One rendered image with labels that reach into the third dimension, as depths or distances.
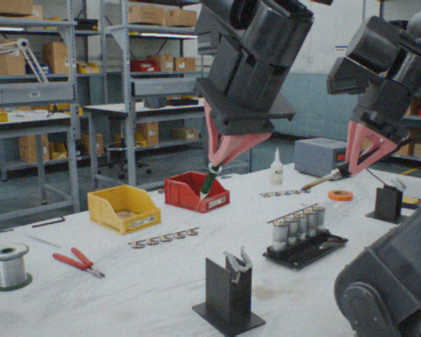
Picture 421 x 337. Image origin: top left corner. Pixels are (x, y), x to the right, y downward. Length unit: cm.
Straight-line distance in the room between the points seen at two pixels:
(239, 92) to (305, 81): 596
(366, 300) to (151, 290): 35
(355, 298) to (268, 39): 24
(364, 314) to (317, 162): 92
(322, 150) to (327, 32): 503
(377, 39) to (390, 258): 40
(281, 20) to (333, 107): 575
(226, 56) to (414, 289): 27
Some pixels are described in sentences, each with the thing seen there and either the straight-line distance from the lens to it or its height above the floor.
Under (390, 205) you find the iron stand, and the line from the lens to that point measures 97.
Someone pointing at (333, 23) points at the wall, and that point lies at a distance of 620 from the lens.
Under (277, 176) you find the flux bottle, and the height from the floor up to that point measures 78.
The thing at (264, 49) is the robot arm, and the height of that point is 108.
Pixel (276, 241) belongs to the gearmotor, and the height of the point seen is 78.
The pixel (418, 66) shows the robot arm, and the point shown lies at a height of 107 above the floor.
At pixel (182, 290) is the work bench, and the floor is 75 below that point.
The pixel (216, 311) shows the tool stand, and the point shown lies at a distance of 57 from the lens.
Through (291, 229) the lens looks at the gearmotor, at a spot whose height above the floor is 80.
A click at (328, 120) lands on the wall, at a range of 621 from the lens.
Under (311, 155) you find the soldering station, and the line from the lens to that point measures 129.
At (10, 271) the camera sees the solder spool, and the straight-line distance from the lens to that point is 69.
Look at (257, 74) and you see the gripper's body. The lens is 43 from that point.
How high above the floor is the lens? 106
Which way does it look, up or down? 13 degrees down
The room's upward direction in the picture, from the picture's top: straight up
